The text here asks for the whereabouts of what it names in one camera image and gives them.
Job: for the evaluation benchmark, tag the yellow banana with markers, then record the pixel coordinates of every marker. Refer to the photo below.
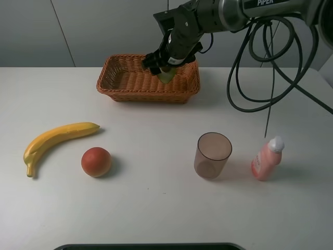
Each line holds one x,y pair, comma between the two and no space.
42,143

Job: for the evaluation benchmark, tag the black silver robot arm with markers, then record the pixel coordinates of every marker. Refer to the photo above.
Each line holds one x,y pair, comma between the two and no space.
233,15

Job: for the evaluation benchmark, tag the halved green avocado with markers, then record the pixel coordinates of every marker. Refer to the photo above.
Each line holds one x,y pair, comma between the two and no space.
167,74

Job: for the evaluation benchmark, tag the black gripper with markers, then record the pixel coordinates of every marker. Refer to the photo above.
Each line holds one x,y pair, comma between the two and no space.
181,32

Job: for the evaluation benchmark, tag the black tray edge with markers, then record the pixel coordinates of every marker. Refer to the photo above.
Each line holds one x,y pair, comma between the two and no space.
164,246

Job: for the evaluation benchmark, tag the red orange tomato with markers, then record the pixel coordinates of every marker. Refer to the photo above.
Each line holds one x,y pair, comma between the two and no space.
96,162

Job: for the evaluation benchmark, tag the pink bottle white cap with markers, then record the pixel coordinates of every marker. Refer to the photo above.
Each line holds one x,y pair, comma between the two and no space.
267,158

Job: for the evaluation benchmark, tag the brown wicker basket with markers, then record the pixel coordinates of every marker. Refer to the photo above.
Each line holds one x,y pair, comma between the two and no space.
124,80

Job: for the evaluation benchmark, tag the translucent brown plastic cup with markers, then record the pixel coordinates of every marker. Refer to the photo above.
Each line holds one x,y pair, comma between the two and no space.
212,153

